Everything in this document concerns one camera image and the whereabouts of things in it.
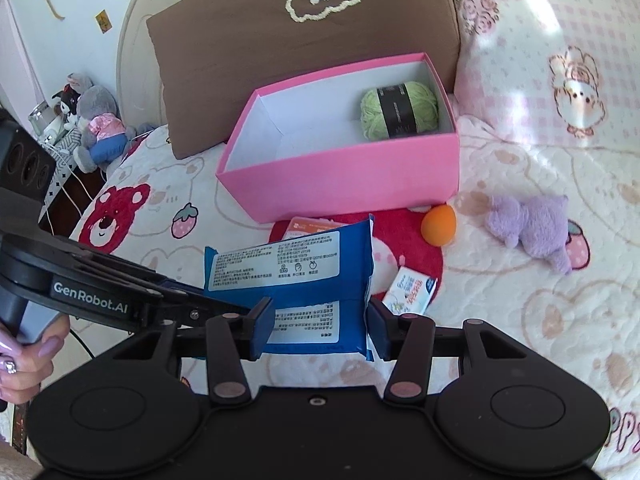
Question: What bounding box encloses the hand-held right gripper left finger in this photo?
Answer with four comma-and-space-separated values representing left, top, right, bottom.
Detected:
112, 297, 277, 407

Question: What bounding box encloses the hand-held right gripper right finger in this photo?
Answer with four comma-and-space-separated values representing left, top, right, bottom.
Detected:
366, 297, 531, 406

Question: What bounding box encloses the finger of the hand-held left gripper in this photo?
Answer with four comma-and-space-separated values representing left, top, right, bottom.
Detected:
137, 279, 254, 334

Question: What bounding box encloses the white tissue packet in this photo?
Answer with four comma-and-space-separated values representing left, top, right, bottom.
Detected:
382, 267, 438, 317

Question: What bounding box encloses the blue wet wipes packet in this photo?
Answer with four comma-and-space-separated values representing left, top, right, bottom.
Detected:
202, 214, 377, 362

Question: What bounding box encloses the clear plastic box orange label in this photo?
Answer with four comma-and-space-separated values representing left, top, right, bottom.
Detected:
281, 216, 351, 243

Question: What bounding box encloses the orange makeup sponge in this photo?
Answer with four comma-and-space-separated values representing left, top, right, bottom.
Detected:
420, 204, 458, 247

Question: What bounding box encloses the pink cardboard box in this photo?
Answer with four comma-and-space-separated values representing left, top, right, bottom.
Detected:
216, 51, 461, 224

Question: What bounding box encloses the purple plush toy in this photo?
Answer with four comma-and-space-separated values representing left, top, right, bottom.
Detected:
485, 194, 573, 275

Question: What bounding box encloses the green yarn ball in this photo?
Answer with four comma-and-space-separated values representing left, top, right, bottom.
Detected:
360, 81, 440, 141

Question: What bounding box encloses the person's left hand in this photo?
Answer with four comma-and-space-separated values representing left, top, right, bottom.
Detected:
0, 316, 71, 405

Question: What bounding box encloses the dark wooden nightstand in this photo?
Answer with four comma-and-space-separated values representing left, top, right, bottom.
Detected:
47, 160, 108, 242

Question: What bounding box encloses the printed bear blanket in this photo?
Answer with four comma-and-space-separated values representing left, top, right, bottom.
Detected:
67, 115, 640, 471

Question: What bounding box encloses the grey plush rabbit toy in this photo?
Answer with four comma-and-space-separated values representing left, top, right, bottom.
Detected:
74, 85, 137, 173

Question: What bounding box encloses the glass jar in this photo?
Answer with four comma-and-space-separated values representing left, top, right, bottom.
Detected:
28, 102, 53, 137

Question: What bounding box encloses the black and white plush toy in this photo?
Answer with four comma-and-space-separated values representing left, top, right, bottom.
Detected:
52, 85, 83, 132

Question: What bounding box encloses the beige headboard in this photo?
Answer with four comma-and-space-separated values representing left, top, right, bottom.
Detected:
116, 0, 173, 128

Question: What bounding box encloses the brown cushion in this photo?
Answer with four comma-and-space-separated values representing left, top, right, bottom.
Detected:
146, 0, 462, 161

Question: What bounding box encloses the pink checked pillow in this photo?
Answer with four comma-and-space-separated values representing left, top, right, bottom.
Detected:
442, 0, 640, 148

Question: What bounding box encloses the white cable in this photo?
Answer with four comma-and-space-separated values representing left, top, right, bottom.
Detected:
40, 130, 151, 223

